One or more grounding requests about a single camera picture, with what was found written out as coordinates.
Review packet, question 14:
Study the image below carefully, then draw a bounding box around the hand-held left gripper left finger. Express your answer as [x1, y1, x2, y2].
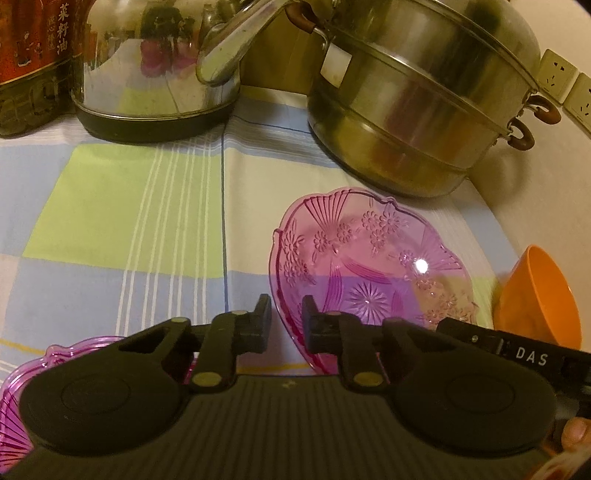
[118, 294, 273, 394]

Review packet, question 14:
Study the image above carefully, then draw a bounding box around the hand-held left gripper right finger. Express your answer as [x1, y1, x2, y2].
[301, 295, 463, 394]

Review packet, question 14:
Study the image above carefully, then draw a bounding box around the orange plastic bowl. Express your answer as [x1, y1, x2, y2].
[492, 244, 584, 350]

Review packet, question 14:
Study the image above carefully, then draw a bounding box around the pink patterned glass plate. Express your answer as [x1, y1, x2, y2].
[0, 336, 200, 468]
[268, 187, 480, 376]

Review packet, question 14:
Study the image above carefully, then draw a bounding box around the person's right hand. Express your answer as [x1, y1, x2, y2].
[560, 416, 591, 456]

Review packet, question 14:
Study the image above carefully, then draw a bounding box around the checked tablecloth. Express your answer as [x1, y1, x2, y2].
[0, 85, 523, 385]

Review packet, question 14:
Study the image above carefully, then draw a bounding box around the stainless steel steamer pot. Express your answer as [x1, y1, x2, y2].
[284, 0, 562, 199]

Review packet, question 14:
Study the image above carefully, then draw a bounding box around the wooden panel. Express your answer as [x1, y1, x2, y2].
[239, 24, 325, 92]

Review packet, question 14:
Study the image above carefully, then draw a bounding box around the stainless steel kettle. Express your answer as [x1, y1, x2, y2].
[69, 0, 306, 143]

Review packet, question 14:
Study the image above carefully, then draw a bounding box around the cooking oil bottle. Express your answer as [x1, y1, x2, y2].
[0, 0, 86, 139]

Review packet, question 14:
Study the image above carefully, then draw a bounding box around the white wall socket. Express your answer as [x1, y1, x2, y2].
[562, 72, 591, 122]
[537, 48, 581, 105]

